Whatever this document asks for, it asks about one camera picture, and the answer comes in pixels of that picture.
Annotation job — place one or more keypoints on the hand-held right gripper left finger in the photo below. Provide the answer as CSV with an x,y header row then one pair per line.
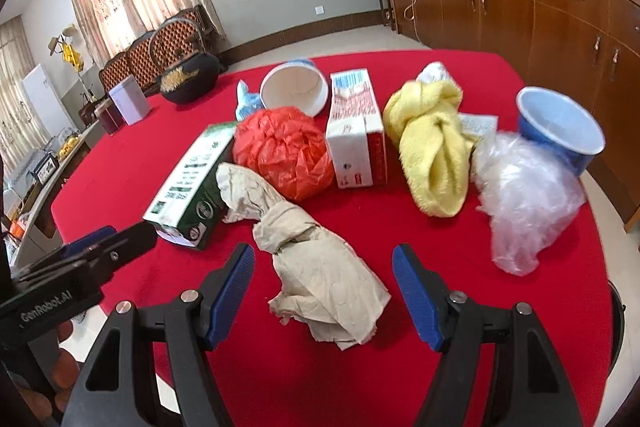
x,y
235,292

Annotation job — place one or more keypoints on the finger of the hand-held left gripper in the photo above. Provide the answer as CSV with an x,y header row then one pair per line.
x,y
127,244
90,239

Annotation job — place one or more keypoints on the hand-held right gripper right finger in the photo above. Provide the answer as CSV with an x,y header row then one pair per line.
x,y
415,297

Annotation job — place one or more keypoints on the brown paper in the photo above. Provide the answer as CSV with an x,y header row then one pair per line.
x,y
320,272

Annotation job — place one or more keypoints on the yellow towel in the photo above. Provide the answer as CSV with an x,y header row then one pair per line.
x,y
435,147

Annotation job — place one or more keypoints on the blue patterned paper cup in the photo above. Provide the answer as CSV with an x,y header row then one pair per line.
x,y
295,87

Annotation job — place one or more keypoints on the grey side counter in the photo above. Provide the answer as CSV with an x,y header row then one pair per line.
x,y
35,207

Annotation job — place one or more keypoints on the green milk carton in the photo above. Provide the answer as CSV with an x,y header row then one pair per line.
x,y
185,187

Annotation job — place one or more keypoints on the red tablecloth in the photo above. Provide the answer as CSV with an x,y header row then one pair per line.
x,y
380,217

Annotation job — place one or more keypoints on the plate of yellow fruit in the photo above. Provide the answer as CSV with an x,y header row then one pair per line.
x,y
69,146

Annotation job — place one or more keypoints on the dark red box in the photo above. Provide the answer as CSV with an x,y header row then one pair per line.
x,y
107,117

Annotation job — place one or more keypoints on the lilac tin box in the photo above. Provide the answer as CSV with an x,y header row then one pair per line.
x,y
127,102

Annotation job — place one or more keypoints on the clear plastic bag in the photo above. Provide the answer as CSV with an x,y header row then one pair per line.
x,y
525,202

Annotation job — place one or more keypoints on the orange plastic bag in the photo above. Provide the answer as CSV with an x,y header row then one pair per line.
x,y
285,147

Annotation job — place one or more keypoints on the red and white carton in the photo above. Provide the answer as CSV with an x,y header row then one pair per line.
x,y
350,147

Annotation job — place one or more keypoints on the black cast iron teapot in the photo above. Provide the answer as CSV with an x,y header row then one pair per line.
x,y
190,79

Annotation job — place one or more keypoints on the white printed paper label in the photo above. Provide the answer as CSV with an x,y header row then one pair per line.
x,y
480,124

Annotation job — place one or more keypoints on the light blue wrapper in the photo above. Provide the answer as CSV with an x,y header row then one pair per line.
x,y
248,104

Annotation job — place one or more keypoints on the coat rack with yellow cloth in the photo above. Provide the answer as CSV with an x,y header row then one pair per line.
x,y
70,54

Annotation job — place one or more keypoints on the wooden tufted sofa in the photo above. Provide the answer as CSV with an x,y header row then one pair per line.
x,y
145,52

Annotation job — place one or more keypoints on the black round stool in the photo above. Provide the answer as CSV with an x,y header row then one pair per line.
x,y
617,322

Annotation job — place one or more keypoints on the long wooden cabinet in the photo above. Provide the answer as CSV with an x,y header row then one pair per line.
x,y
550,22

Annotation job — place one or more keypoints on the picture frame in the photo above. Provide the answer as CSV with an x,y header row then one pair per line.
x,y
47,170

